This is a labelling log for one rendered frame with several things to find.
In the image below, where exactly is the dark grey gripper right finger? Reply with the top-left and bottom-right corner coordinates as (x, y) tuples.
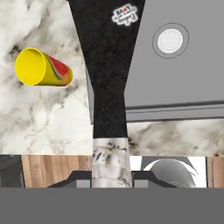
(130, 170), (178, 189)

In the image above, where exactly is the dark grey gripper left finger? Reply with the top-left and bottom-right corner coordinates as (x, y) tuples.
(47, 170), (93, 189)

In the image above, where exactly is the grey sink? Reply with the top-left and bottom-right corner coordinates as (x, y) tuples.
(87, 0), (224, 123)

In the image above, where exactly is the yellow cup with watermelon print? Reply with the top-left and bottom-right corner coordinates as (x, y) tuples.
(14, 46), (74, 88)

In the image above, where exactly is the white round sink drain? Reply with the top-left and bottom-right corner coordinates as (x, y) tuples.
(151, 22), (190, 60)

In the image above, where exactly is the wooden cupboard front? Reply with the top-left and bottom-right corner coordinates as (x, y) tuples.
(206, 156), (224, 189)
(21, 154), (93, 189)

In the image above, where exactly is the white and grey panel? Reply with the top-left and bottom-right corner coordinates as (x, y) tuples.
(129, 155), (208, 189)

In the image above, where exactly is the dark grey cupboard front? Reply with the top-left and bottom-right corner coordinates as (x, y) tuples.
(0, 154), (25, 189)

